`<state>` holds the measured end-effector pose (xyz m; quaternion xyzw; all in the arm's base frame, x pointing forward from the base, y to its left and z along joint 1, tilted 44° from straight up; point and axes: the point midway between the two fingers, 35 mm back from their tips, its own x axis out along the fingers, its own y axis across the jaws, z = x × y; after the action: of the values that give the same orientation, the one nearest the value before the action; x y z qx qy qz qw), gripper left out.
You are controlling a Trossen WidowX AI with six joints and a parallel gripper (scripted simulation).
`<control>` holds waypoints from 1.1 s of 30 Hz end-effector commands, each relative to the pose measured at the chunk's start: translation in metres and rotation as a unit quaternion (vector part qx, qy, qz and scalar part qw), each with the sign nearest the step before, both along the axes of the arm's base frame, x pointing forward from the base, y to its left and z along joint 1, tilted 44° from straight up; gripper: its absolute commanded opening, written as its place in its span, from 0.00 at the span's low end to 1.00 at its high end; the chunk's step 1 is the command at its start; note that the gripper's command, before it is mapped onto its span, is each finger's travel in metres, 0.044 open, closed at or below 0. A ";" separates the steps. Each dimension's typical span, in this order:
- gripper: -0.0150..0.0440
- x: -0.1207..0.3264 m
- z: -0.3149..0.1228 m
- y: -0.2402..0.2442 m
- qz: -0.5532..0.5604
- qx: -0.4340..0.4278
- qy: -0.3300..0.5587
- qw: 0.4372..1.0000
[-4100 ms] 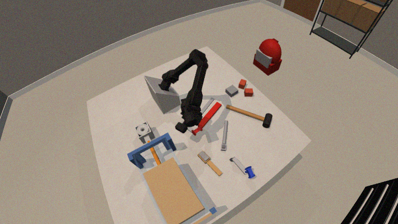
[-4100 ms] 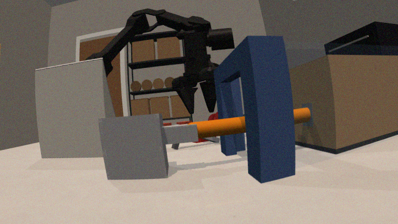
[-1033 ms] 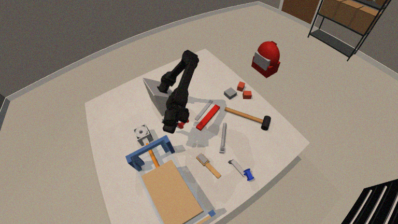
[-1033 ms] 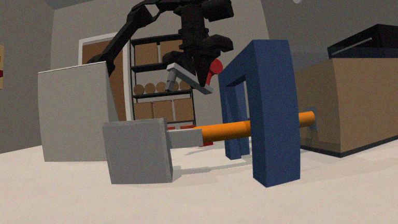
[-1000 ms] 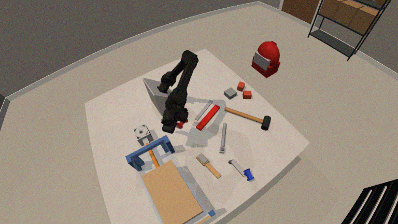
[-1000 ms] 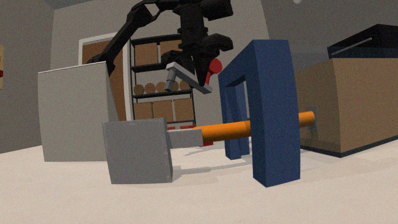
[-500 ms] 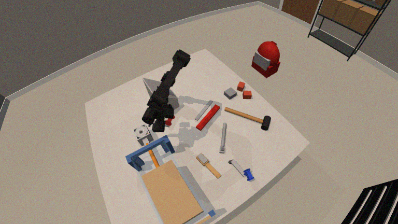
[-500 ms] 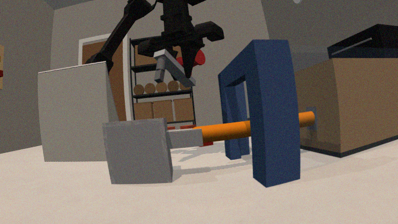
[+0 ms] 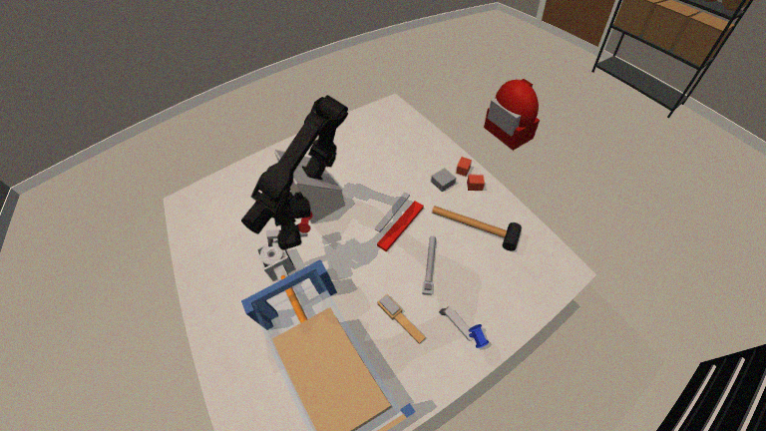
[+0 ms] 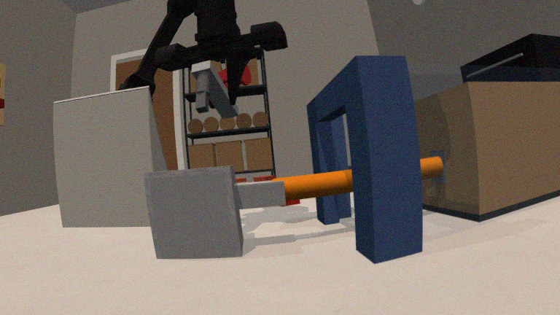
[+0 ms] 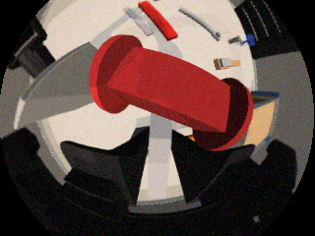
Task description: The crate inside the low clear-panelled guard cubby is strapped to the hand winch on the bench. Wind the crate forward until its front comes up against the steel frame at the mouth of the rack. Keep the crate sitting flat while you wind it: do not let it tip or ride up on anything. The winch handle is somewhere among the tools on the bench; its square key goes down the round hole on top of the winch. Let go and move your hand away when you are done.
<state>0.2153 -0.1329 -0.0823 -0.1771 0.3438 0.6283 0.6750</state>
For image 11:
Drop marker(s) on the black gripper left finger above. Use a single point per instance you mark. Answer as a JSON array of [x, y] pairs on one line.
[[124, 164]]

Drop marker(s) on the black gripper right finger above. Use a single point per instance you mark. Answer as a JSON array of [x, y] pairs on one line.
[[198, 168]]

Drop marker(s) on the red flat bar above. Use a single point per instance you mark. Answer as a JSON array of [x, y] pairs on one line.
[[159, 21]]

